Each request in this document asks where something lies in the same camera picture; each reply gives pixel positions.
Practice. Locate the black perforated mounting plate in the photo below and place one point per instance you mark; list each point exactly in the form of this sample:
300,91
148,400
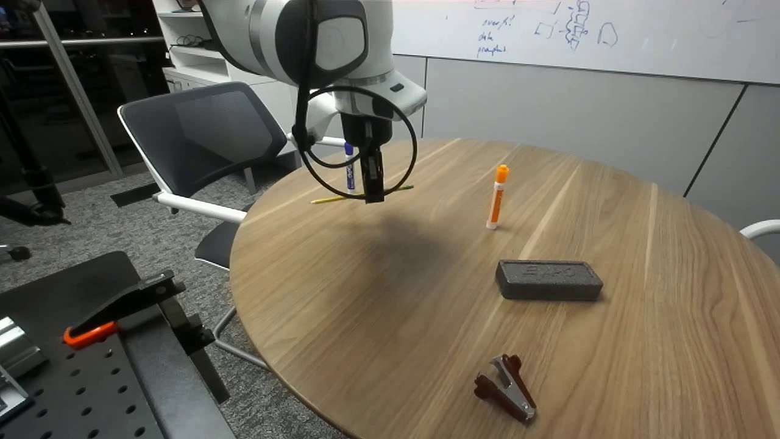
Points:
82,381

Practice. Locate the black mesh office chair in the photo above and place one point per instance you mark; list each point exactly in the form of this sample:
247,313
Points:
204,135

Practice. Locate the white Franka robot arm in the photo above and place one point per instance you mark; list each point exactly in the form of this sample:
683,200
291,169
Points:
285,37

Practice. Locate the black tripod stand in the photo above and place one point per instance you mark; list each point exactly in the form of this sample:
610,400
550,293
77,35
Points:
32,175

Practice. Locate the black whiteboard eraser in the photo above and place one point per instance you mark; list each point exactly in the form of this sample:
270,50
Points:
550,280

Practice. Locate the white chair armrest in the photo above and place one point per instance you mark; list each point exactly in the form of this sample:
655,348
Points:
760,228

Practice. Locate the orange cap whiteboard marker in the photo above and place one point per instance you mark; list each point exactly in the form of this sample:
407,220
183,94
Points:
497,199

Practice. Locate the dark red staple remover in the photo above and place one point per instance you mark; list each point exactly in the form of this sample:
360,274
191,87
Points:
505,388

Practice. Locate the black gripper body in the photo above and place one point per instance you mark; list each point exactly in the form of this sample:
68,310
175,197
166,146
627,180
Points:
361,131

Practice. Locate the wall whiteboard with writing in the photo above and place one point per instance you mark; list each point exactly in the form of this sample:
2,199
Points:
587,33

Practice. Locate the white shelf unit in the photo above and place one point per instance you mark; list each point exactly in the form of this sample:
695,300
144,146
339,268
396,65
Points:
191,52

